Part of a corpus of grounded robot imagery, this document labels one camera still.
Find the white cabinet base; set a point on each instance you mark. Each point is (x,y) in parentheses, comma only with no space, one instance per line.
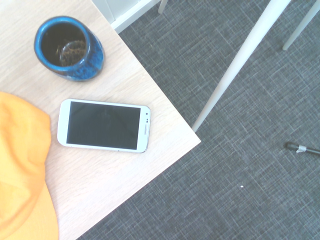
(125,15)

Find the orange baseball cap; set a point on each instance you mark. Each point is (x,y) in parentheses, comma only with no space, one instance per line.
(20,150)

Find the blue glazed ceramic cup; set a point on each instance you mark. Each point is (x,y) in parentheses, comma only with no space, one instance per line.
(92,65)

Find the black pen with white tape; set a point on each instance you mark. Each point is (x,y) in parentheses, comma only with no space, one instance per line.
(308,150)

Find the white smartphone with black screen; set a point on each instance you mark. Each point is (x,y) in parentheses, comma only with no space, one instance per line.
(102,125)

